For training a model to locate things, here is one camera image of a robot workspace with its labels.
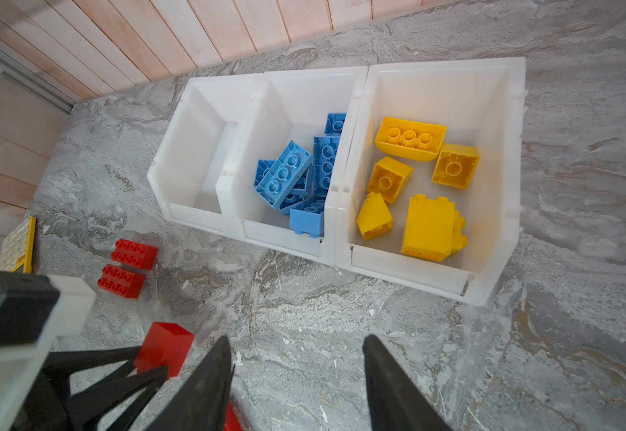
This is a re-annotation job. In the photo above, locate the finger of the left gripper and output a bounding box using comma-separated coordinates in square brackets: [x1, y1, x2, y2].
[65, 366, 169, 430]
[42, 347, 140, 377]

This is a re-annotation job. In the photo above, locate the left white bin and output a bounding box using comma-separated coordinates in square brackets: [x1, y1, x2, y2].
[147, 74, 262, 236]

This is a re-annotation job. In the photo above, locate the yellow long brick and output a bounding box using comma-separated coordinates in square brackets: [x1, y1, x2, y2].
[375, 117, 448, 162]

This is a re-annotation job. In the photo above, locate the middle white bin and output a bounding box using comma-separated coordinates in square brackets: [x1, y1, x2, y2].
[217, 66, 368, 266]

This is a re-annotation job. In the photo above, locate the white bin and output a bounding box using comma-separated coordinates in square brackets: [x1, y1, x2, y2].
[217, 66, 368, 266]
[336, 57, 527, 306]
[147, 74, 262, 236]

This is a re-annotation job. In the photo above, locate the right white bin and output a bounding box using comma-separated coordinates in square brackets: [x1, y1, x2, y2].
[336, 57, 527, 306]

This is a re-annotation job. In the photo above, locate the yellow sloped brick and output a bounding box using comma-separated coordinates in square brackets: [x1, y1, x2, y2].
[357, 192, 394, 241]

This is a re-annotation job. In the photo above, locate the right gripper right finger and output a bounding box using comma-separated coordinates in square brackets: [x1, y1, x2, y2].
[363, 335, 451, 431]

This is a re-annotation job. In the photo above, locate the blue brick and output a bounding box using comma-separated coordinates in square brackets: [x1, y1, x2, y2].
[291, 164, 315, 197]
[255, 141, 313, 209]
[313, 134, 341, 198]
[254, 159, 313, 215]
[325, 113, 346, 135]
[289, 197, 325, 238]

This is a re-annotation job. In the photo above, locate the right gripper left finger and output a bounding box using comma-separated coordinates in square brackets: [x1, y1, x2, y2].
[147, 335, 234, 430]

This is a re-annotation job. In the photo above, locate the yellow calculator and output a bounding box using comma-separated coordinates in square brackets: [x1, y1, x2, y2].
[0, 217, 36, 274]

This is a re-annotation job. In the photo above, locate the yellow small brick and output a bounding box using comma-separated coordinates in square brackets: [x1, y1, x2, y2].
[450, 210, 468, 254]
[431, 143, 480, 190]

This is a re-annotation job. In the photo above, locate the small red brick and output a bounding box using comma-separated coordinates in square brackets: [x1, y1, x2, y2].
[134, 323, 195, 379]

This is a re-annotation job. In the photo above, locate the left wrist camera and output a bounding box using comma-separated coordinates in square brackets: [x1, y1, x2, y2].
[0, 271, 97, 430]

